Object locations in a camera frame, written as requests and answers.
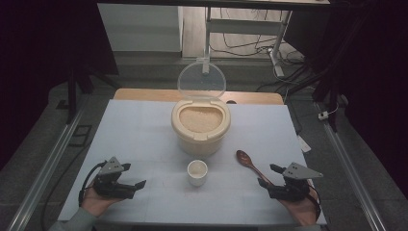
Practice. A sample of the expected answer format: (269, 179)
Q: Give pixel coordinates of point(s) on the aluminium rail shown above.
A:
(45, 173)
(349, 173)

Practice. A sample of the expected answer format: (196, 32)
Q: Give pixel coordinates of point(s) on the clear round container lid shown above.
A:
(202, 80)

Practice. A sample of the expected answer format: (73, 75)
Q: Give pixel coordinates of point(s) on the person's left hand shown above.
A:
(96, 205)

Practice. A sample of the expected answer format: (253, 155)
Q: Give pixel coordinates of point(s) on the rice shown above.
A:
(200, 119)

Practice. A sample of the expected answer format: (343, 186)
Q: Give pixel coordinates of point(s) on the brown wooden spoon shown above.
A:
(244, 158)

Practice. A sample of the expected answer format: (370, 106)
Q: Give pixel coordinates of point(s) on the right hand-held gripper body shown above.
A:
(293, 189)

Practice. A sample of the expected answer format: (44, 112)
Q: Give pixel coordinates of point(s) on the small white box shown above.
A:
(323, 115)

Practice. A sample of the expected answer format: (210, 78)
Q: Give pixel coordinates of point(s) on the black stand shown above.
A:
(72, 96)

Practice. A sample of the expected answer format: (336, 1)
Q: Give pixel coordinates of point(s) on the beige rice container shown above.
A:
(200, 144)

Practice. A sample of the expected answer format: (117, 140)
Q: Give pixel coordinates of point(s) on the person's right hand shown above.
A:
(301, 211)

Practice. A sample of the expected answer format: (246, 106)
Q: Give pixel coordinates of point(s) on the white table cover sheet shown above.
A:
(144, 134)

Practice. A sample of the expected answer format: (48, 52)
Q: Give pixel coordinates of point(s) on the white desk frame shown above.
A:
(243, 26)

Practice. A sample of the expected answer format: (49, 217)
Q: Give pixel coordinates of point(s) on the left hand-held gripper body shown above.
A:
(110, 187)

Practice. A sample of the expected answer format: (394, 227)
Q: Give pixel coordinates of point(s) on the white cup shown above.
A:
(197, 173)

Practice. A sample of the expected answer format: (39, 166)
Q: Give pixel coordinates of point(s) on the white tag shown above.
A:
(304, 144)

